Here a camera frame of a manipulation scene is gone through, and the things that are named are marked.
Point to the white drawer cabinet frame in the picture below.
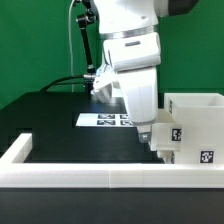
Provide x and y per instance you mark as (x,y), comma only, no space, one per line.
(201,117)

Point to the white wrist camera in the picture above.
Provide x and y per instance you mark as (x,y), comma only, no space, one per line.
(133,52)

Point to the white drawer box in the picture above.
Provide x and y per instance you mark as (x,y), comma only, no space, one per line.
(167,156)
(166,133)

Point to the white workspace border frame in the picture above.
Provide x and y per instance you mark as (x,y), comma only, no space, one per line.
(16,172)

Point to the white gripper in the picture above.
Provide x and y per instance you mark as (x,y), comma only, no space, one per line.
(139,89)

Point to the white fiducial marker sheet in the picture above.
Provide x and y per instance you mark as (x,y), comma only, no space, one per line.
(103,120)

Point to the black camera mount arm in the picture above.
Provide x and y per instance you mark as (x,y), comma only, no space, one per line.
(83,20)

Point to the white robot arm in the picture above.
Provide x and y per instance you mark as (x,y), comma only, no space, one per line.
(128,18)

